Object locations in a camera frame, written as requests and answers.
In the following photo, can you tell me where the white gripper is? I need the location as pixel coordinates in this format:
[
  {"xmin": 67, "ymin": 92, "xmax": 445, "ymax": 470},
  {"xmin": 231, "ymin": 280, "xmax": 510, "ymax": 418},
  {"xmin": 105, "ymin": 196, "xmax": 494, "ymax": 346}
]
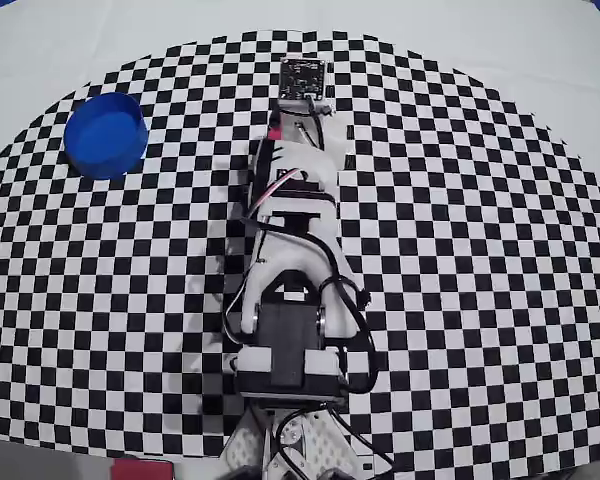
[{"xmin": 249, "ymin": 97, "xmax": 354, "ymax": 201}]

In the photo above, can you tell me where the black white checkerboard paper mat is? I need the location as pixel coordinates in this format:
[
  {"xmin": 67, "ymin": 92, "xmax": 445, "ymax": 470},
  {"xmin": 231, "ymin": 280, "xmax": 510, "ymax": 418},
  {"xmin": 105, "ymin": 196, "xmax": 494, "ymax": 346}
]
[{"xmin": 0, "ymin": 0, "xmax": 600, "ymax": 480}]

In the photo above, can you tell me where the thick black cable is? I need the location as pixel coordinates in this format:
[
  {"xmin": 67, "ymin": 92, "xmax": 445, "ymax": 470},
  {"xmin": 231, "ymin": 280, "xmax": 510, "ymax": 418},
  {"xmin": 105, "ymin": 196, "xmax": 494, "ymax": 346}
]
[{"xmin": 222, "ymin": 219, "xmax": 396, "ymax": 471}]

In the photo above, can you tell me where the red flat object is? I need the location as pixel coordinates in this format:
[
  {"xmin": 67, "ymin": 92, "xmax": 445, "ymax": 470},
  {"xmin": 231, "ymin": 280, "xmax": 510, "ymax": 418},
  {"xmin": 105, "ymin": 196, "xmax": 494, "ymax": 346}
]
[{"xmin": 112, "ymin": 459, "xmax": 175, "ymax": 480}]

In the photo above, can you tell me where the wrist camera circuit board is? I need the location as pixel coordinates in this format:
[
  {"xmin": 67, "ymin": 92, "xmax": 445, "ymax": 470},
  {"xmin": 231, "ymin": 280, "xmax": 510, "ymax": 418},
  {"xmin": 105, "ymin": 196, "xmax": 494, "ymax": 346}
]
[{"xmin": 278, "ymin": 57, "xmax": 330, "ymax": 104}]

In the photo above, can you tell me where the blue round box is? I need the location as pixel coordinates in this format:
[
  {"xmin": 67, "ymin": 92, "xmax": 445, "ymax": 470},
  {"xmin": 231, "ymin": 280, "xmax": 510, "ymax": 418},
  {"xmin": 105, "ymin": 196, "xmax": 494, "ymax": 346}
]
[{"xmin": 63, "ymin": 91, "xmax": 148, "ymax": 181}]

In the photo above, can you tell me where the red white black servo wire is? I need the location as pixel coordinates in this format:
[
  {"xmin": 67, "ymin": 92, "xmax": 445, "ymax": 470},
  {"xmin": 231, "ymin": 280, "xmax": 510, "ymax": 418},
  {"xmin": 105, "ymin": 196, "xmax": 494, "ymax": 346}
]
[{"xmin": 239, "ymin": 167, "xmax": 311, "ymax": 226}]

